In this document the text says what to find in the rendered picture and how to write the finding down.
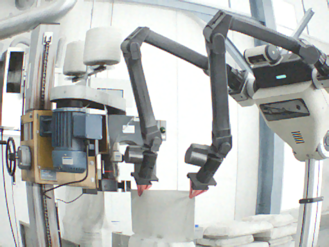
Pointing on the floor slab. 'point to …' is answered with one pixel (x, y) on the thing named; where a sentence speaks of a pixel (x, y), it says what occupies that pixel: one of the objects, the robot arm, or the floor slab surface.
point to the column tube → (36, 201)
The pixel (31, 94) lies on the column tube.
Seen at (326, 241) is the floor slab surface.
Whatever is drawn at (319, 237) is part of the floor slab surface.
